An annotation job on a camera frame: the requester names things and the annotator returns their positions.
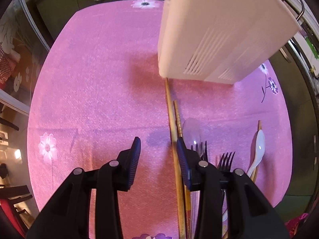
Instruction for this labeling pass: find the metal faucet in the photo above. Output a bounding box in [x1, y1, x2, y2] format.
[284, 0, 305, 20]

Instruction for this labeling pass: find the wooden chopstick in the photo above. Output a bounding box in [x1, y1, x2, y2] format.
[250, 120, 262, 182]
[165, 78, 186, 239]
[173, 100, 192, 239]

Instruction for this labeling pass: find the frosted glass sliding door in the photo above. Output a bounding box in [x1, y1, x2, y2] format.
[0, 0, 50, 115]

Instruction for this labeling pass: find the black plastic fork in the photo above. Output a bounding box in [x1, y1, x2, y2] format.
[191, 141, 209, 163]
[216, 151, 236, 173]

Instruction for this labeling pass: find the dark wooden chair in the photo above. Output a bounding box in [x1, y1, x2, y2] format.
[0, 184, 34, 231]

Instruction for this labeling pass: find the red checkered apron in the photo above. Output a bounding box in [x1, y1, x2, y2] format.
[0, 46, 20, 83]

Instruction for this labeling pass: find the white ceramic spoon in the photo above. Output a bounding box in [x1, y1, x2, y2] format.
[246, 130, 266, 177]

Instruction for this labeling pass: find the white plastic utensil holder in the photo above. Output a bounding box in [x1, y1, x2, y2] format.
[158, 0, 301, 85]

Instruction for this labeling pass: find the pink floral tablecloth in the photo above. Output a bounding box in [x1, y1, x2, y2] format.
[27, 0, 292, 239]

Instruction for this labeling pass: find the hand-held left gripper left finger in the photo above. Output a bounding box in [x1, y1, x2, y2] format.
[26, 136, 142, 239]

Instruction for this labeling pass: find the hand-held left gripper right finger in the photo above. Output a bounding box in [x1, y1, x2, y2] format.
[176, 137, 291, 239]

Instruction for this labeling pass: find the clear plastic spoon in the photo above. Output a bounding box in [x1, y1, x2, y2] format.
[183, 118, 203, 155]

